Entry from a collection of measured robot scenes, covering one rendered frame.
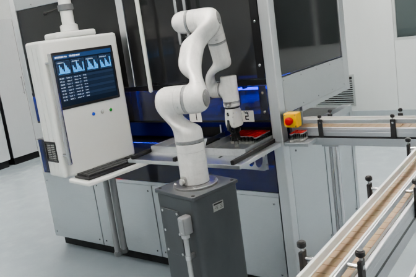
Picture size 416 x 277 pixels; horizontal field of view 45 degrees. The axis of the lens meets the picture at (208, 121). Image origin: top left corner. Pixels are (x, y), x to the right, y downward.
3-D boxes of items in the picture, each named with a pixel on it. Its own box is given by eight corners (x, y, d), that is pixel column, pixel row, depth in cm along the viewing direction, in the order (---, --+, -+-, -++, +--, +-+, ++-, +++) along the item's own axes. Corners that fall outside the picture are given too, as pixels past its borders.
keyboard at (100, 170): (132, 157, 300) (132, 153, 299) (147, 159, 290) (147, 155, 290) (74, 177, 272) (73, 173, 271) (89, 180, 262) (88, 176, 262)
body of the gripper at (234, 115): (232, 107, 248) (235, 128, 250) (243, 102, 256) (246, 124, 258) (220, 107, 252) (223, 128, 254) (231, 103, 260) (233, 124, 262)
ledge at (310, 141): (296, 139, 266) (296, 135, 266) (319, 140, 259) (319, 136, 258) (284, 146, 255) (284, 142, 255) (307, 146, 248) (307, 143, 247)
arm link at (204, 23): (177, 119, 211) (212, 117, 204) (163, 107, 201) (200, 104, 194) (194, 20, 230) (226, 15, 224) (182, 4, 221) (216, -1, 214)
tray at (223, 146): (237, 137, 280) (236, 131, 280) (278, 138, 265) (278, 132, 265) (202, 154, 254) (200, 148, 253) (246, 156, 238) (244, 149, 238)
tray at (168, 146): (189, 136, 300) (188, 131, 300) (225, 137, 285) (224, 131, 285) (151, 152, 274) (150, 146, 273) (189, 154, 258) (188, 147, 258)
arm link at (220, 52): (191, 47, 242) (207, 101, 256) (222, 42, 235) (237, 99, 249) (198, 39, 249) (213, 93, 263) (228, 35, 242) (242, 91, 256)
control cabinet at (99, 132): (118, 152, 322) (96, 28, 308) (137, 154, 309) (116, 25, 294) (47, 175, 286) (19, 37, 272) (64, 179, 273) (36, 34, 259)
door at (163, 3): (137, 86, 307) (121, -13, 296) (197, 82, 280) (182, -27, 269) (136, 86, 306) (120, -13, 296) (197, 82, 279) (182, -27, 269)
